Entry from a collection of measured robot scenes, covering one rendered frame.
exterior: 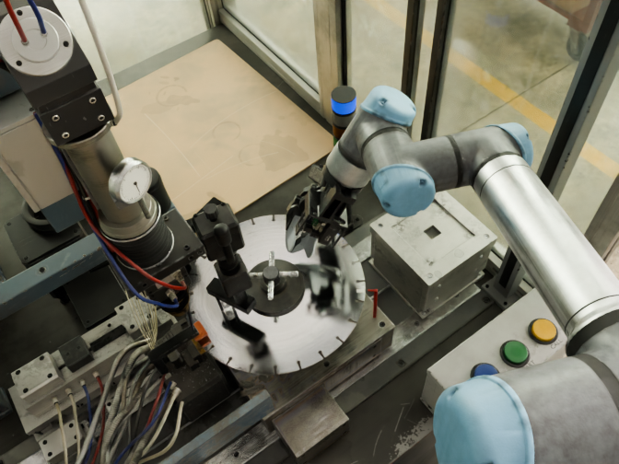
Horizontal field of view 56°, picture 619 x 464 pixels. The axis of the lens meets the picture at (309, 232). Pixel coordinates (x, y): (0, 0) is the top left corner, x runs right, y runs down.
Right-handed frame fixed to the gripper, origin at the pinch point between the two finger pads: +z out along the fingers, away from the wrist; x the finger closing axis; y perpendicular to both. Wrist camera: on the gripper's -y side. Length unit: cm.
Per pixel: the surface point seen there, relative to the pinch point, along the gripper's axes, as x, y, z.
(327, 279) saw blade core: 7.5, 4.9, 1.0
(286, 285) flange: 0.6, 6.7, 4.0
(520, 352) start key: 39.1, 17.8, -9.4
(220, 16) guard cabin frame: -21, -104, 13
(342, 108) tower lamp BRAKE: -0.6, -14.4, -21.7
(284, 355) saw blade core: 2.0, 19.1, 7.4
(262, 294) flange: -3.0, 8.1, 6.4
